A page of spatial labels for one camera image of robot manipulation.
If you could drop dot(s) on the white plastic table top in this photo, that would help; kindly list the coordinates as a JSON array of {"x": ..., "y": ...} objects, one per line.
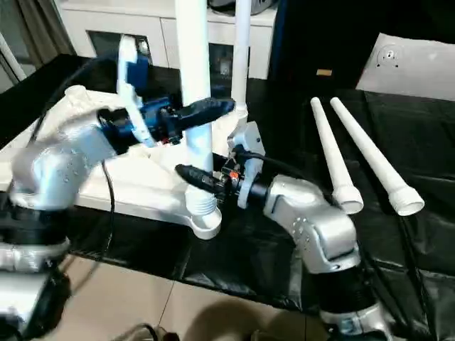
[{"x": 142, "y": 184}]

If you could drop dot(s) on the white glass-door cabinet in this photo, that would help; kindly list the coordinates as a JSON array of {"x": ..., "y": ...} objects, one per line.
[{"x": 142, "y": 21}]

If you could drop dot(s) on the black box with gold label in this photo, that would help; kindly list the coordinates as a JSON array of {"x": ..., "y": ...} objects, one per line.
[{"x": 320, "y": 35}]

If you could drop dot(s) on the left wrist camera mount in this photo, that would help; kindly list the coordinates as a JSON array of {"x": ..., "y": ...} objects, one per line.
[{"x": 128, "y": 64}]

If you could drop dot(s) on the white plastic table leg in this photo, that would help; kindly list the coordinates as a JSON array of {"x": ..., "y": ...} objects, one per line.
[
  {"x": 241, "y": 53},
  {"x": 330, "y": 149},
  {"x": 193, "y": 53},
  {"x": 373, "y": 152}
]

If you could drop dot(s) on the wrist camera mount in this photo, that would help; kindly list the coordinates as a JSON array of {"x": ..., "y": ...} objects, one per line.
[
  {"x": 128, "y": 64},
  {"x": 250, "y": 136}
]

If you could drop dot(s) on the beige curtain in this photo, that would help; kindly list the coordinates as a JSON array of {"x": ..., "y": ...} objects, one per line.
[{"x": 42, "y": 32}]

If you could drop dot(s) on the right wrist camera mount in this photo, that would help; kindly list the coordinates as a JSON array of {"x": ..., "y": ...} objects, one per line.
[{"x": 250, "y": 136}]

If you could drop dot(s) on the dark grey cap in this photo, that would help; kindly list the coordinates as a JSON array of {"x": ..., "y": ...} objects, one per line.
[{"x": 259, "y": 6}]

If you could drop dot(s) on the white panel with screw holes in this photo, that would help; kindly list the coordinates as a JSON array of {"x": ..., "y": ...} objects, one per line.
[{"x": 419, "y": 71}]

